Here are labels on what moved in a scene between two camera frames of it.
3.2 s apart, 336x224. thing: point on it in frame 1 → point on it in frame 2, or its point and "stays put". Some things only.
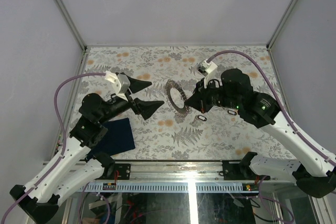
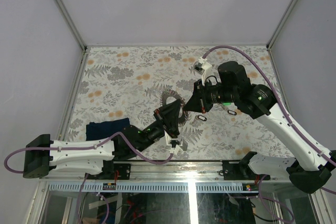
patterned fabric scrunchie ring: [171, 84] → [185, 117]
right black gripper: [199, 100] stays put
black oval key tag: [201, 117] stays put
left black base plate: [124, 171] stays put
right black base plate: [240, 170] stays put
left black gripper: [146, 108] → [168, 117]
